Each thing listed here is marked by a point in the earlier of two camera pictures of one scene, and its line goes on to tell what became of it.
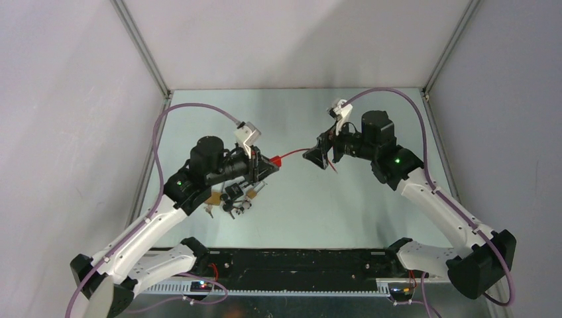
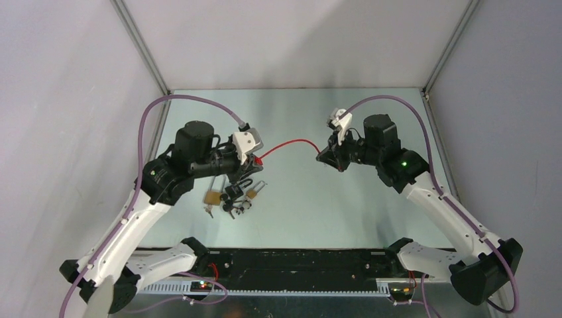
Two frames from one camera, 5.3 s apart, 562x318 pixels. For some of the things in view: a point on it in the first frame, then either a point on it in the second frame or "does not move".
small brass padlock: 252,192 does not move
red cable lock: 277,160 -> 258,159
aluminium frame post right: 452,45 does not move
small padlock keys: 246,205 does not move
